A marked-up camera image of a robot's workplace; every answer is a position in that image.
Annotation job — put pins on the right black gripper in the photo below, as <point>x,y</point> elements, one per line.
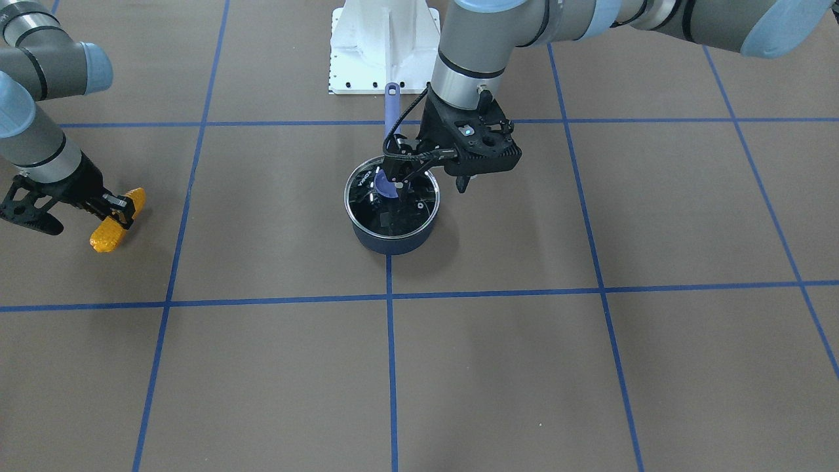
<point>83,185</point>

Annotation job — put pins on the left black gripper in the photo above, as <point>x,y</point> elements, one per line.
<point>434,128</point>

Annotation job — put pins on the yellow corn cob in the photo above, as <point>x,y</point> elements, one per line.
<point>110,234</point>

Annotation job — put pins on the glass lid blue knob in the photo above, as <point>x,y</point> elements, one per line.
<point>378,215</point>

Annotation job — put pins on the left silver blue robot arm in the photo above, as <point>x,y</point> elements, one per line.
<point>478,37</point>

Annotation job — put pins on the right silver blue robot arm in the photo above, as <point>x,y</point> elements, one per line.
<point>40,61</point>

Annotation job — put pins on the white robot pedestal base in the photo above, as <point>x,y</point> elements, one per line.
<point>375,43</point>

